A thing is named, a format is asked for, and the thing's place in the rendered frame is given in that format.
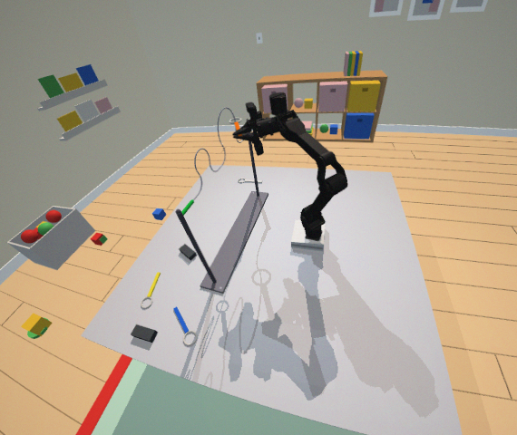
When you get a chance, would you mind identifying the yellow handle with grey loop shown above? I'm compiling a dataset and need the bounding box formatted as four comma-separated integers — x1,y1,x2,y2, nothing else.
141,272,161,309

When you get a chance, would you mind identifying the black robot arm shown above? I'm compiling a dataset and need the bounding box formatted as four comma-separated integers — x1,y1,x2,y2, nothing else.
269,92,348,241

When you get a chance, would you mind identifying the blue handle with white loop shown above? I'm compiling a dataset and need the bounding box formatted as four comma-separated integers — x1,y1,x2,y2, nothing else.
173,307,198,346

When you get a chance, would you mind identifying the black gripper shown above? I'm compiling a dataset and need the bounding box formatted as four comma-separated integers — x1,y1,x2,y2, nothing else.
232,102,276,156

